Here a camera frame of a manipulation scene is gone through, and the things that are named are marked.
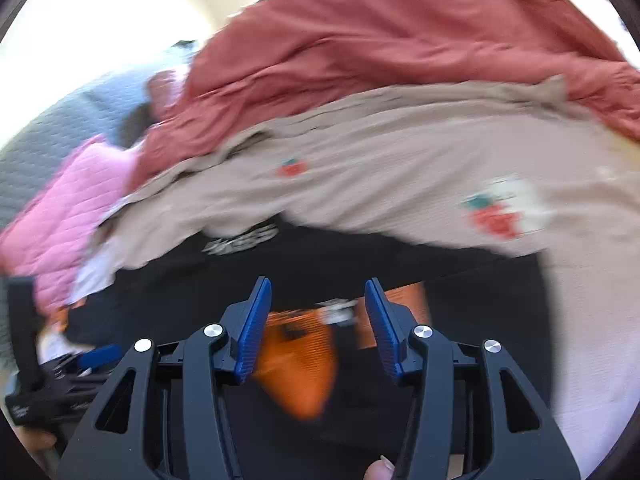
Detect black sweater with orange cuffs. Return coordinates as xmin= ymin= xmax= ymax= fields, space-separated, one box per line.
xmin=65 ymin=217 xmax=553 ymax=479

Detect left hand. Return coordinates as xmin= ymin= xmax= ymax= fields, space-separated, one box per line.
xmin=16 ymin=427 xmax=56 ymax=469

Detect right hand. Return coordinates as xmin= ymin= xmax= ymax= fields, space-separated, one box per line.
xmin=363 ymin=455 xmax=395 ymax=480

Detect pink quilted pillow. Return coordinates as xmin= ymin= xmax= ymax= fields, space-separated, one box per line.
xmin=1 ymin=136 xmax=138 ymax=318

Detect beige strawberry bear bedsheet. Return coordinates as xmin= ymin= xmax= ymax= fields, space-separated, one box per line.
xmin=72 ymin=78 xmax=639 ymax=474

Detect grey quilted headboard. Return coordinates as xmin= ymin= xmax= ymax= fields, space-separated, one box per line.
xmin=1 ymin=40 xmax=198 ymax=226

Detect dusty pink plush pillow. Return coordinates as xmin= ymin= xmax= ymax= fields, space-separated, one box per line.
xmin=146 ymin=67 xmax=188 ymax=122

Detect terracotta red blanket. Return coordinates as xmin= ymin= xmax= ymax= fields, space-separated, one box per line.
xmin=128 ymin=0 xmax=639 ymax=188

